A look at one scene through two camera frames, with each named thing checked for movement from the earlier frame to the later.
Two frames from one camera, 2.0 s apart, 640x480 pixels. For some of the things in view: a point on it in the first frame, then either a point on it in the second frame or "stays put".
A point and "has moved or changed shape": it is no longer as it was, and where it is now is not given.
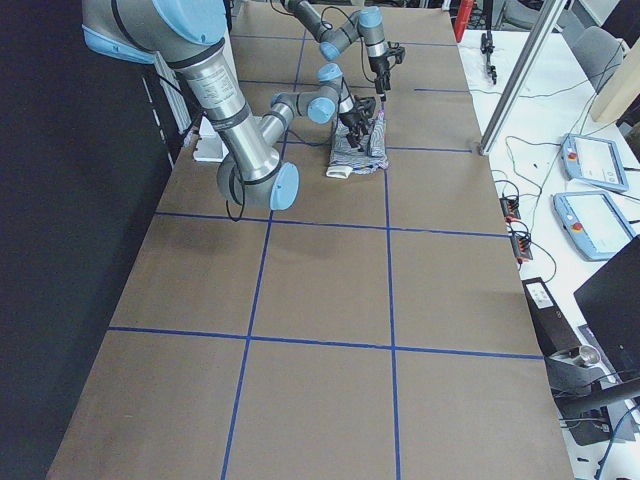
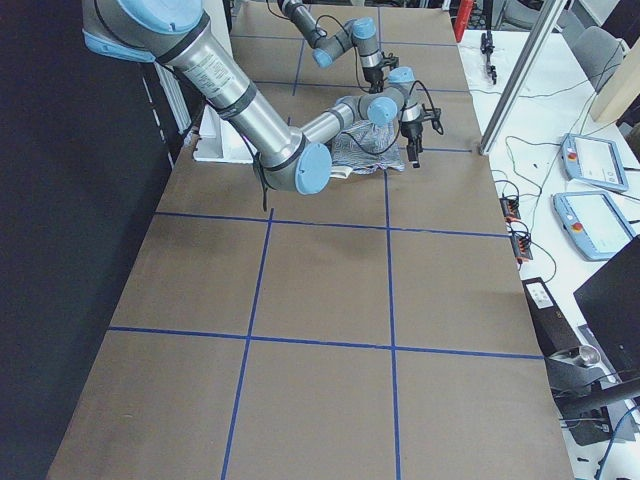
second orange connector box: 522,247 stays put
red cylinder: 462,18 stays put
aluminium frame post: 521,78 stays put
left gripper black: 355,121 -> 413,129
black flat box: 554,331 stays put
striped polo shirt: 346,159 has moved or changed shape
